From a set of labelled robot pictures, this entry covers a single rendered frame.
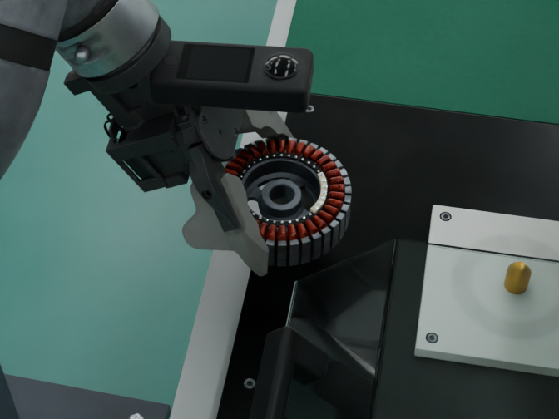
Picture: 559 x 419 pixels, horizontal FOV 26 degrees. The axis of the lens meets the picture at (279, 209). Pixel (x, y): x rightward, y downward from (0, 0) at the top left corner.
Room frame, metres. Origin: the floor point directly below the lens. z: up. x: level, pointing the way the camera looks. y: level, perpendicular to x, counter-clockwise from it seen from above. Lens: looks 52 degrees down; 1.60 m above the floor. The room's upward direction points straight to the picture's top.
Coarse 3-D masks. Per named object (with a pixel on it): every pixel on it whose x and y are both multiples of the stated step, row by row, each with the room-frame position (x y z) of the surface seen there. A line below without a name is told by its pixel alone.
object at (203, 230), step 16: (224, 176) 0.58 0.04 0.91; (192, 192) 0.58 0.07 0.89; (240, 192) 0.58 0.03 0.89; (208, 208) 0.58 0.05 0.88; (240, 208) 0.57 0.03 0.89; (192, 224) 0.57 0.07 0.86; (208, 224) 0.57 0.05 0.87; (240, 224) 0.56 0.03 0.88; (256, 224) 0.57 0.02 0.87; (192, 240) 0.57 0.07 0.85; (208, 240) 0.56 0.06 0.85; (224, 240) 0.56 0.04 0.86; (240, 240) 0.55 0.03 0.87; (256, 240) 0.56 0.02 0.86; (240, 256) 0.55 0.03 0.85; (256, 256) 0.55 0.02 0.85; (256, 272) 0.55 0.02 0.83
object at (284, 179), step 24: (264, 144) 0.66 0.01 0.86; (288, 144) 0.66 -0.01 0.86; (312, 144) 0.66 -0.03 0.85; (240, 168) 0.63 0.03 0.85; (264, 168) 0.64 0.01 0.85; (288, 168) 0.65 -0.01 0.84; (312, 168) 0.64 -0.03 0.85; (336, 168) 0.64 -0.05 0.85; (264, 192) 0.62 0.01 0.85; (288, 192) 0.62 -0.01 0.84; (312, 192) 0.63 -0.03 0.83; (336, 192) 0.61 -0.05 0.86; (264, 216) 0.60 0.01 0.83; (288, 216) 0.60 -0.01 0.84; (312, 216) 0.59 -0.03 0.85; (336, 216) 0.59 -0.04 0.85; (264, 240) 0.57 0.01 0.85; (288, 240) 0.57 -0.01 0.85; (312, 240) 0.57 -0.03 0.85; (336, 240) 0.58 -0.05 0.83
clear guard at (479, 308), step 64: (384, 256) 0.40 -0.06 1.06; (448, 256) 0.39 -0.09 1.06; (512, 256) 0.39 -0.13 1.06; (320, 320) 0.37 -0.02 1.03; (384, 320) 0.35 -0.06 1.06; (448, 320) 0.35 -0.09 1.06; (512, 320) 0.35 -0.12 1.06; (320, 384) 0.33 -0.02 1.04; (384, 384) 0.31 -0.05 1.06; (448, 384) 0.31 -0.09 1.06; (512, 384) 0.31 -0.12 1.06
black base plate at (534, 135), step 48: (336, 144) 0.74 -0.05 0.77; (384, 144) 0.74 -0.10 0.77; (432, 144) 0.74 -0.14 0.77; (480, 144) 0.74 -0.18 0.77; (528, 144) 0.74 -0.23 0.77; (384, 192) 0.68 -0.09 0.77; (432, 192) 0.68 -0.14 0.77; (480, 192) 0.68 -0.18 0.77; (528, 192) 0.68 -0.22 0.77; (384, 240) 0.62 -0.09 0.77; (288, 288) 0.57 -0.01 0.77; (240, 336) 0.53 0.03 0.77; (240, 384) 0.48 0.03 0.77
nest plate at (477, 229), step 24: (432, 216) 0.64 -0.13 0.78; (456, 216) 0.64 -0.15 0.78; (480, 216) 0.64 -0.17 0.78; (504, 216) 0.64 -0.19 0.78; (432, 240) 0.62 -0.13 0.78; (456, 240) 0.62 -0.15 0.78; (480, 240) 0.62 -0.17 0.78; (504, 240) 0.62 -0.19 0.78; (528, 240) 0.62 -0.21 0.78; (552, 240) 0.62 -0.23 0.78
